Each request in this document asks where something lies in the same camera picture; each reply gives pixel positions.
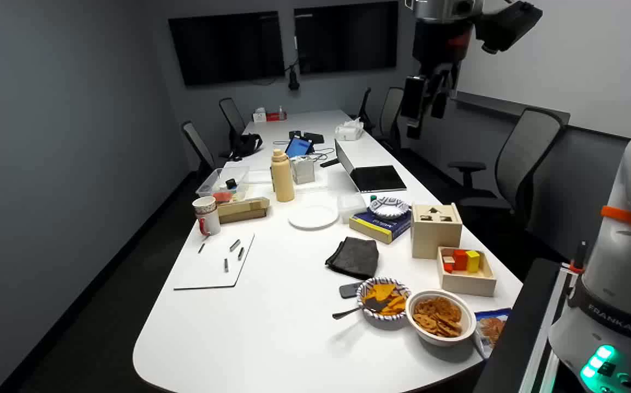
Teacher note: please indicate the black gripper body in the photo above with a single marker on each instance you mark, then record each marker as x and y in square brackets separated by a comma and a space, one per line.
[440, 45]

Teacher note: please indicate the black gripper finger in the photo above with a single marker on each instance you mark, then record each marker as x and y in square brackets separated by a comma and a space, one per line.
[414, 98]
[440, 95]

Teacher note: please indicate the wooden lid with shape holes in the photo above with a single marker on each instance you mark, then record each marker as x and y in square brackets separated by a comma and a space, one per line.
[438, 215]

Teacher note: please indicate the long white box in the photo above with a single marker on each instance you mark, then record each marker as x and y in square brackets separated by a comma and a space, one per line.
[362, 154]

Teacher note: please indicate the wooden shape sorting box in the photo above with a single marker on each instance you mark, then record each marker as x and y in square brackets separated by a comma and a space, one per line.
[435, 240]

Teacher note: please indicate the white and red box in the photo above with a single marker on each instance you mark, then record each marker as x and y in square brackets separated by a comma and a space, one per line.
[269, 114]

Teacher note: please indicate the black office chair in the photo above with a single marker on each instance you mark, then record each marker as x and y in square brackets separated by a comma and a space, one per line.
[197, 145]
[232, 114]
[365, 110]
[392, 111]

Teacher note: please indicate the white plastic bag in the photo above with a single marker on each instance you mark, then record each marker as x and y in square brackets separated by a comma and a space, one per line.
[348, 131]

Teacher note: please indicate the gray mesh office chair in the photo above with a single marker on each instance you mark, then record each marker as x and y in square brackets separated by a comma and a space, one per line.
[523, 155]

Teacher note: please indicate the small black device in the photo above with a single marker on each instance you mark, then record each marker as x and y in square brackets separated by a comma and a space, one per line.
[313, 135]

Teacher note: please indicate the small patterned bowl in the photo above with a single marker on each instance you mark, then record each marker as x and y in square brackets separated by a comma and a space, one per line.
[389, 207]

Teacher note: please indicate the blue flat object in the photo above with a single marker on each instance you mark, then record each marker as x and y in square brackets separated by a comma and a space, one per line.
[301, 146]

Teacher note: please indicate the silver cup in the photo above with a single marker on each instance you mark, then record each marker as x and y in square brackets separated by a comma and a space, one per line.
[304, 170]

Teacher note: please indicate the blue and yellow book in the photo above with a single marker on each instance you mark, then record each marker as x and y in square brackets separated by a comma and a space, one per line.
[382, 227]

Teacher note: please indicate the tan squeeze bottle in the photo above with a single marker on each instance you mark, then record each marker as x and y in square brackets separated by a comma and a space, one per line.
[283, 180]

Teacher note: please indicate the white round plate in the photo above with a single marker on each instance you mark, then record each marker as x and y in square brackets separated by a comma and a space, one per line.
[313, 217]

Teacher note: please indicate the red wooden block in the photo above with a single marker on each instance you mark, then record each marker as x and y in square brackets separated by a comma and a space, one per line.
[460, 257]
[448, 265]

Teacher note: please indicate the black folded cloth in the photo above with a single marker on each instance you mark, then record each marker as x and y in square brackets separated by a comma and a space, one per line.
[355, 255]

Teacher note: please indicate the yellow wooden cube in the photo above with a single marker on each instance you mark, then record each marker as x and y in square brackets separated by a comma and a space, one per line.
[474, 263]

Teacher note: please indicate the open wooden tray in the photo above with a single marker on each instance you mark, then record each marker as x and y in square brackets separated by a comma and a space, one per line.
[469, 285]

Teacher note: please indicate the patterned bowl with chips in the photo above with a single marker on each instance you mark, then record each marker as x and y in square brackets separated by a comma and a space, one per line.
[384, 297]

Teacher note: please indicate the small dark gray pad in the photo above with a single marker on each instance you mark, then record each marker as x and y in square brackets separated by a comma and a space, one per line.
[351, 290]

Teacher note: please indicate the brown wooden block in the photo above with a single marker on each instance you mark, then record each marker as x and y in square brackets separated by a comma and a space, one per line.
[243, 210]

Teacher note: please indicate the clear plastic container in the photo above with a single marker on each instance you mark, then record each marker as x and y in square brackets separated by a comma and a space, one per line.
[223, 176]

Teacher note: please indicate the brown crackers heap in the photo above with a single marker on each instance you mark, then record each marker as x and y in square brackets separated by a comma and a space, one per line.
[438, 314]

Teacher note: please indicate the dark spoon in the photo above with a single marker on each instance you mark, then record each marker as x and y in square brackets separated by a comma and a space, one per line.
[345, 312]

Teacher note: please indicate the white jar with red label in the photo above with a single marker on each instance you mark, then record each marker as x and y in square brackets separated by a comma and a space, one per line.
[209, 217]

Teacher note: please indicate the white bowl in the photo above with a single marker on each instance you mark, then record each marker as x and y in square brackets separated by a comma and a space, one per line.
[432, 337]

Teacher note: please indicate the blue snack bag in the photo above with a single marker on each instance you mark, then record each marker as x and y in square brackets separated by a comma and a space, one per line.
[493, 328]

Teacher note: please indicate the black robot stand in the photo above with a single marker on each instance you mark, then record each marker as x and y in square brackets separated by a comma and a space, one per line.
[519, 328]

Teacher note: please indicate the black wall screen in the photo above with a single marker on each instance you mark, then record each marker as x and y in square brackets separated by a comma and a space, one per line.
[229, 45]
[348, 36]

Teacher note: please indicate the black conference camera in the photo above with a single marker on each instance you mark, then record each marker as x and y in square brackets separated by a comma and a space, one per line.
[293, 76]

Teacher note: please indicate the white wall whiteboard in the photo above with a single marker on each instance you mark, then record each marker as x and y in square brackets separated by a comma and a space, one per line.
[590, 65]

